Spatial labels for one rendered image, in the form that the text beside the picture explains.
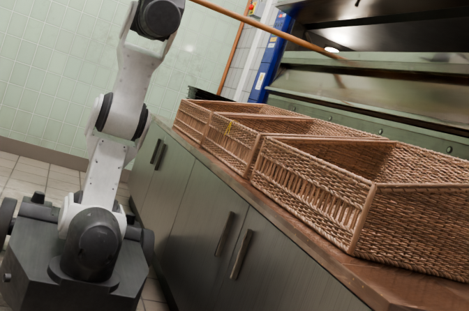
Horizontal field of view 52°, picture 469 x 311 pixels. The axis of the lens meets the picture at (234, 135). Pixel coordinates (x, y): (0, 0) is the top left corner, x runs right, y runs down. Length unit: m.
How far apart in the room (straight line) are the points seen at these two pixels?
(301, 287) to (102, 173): 0.89
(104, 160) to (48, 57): 1.86
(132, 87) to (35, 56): 1.85
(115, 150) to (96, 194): 0.17
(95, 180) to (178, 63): 1.99
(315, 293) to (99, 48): 2.76
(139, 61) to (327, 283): 1.05
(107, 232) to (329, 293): 0.70
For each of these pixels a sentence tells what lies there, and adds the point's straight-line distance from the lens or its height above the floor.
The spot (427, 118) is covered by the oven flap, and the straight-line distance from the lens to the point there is 1.62.
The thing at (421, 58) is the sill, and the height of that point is 1.15.
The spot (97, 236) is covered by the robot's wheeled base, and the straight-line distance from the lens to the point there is 1.42.
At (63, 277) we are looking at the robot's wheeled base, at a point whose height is 0.19.
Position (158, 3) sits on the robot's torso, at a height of 1.01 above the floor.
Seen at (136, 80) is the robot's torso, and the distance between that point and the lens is 1.69.
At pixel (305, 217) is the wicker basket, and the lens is 1.16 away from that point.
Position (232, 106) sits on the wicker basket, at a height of 0.78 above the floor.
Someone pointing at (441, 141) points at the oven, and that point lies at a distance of 1.61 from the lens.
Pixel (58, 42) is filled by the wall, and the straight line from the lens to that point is 3.47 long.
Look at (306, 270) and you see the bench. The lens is 1.02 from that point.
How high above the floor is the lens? 0.79
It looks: 3 degrees down
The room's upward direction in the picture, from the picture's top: 19 degrees clockwise
